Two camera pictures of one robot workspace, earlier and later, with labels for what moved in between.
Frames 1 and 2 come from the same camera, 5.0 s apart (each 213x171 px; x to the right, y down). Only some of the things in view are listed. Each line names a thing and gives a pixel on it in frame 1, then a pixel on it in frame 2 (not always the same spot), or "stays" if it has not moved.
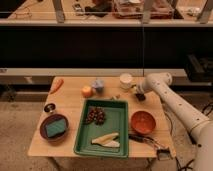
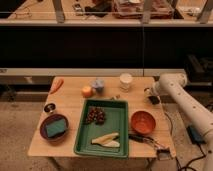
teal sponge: (56, 127) stays
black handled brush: (163, 152) stays
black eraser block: (140, 96) to (154, 99)
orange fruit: (86, 91) stays
